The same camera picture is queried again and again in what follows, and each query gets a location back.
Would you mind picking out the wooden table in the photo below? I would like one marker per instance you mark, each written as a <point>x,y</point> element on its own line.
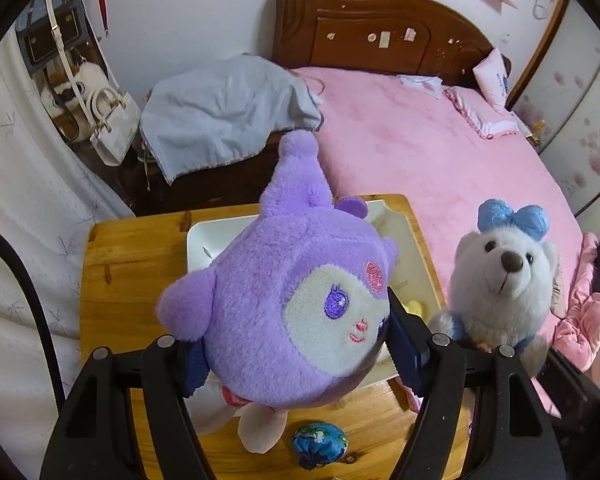
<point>125,280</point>

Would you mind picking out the white brown plush bag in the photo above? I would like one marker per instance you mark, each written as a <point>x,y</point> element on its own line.
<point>67,95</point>

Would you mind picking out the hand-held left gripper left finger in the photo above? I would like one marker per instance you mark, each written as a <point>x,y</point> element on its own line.
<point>192,367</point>

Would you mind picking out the white handbag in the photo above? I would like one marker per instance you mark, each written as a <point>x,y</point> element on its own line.
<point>111,121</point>

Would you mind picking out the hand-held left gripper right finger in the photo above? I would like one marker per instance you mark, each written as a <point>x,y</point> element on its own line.
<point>405,355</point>

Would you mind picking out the purple plush toy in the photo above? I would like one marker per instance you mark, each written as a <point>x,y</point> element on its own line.
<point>300,290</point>

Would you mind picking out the grey blue cloth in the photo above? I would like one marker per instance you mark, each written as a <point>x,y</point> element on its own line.
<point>225,110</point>

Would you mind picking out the white upright pillow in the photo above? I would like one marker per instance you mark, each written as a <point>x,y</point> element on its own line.
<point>492,77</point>

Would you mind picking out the white teddy bear blue bow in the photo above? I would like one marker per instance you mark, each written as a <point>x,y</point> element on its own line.
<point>500,280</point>

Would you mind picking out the pink bed blanket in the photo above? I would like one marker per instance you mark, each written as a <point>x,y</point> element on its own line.
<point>420,150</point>

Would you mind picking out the white rectangular tray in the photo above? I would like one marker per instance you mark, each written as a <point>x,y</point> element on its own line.
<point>205,245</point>

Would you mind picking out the white curtain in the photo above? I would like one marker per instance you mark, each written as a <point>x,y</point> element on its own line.
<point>25,220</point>

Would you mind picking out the pink clothing pile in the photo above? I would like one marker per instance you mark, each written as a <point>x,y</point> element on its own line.
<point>587,325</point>

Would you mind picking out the pink pillow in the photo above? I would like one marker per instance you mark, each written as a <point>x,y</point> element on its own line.
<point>482,110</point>

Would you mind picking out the floral wardrobe door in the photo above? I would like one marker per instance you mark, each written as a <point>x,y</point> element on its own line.
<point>575,105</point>

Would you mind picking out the blue globe ball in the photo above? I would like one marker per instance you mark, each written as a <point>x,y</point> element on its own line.
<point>320,444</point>

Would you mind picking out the wooden headboard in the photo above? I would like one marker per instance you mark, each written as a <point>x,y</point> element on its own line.
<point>375,35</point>

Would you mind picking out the blue brown handbag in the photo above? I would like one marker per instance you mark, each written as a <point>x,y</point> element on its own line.
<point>55,35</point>

